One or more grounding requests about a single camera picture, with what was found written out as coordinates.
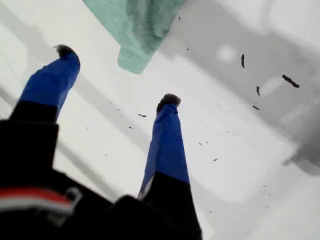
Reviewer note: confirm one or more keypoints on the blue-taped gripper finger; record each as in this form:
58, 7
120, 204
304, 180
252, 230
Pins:
167, 150
52, 80

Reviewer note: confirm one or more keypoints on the pale green T-shirt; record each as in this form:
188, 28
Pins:
140, 30

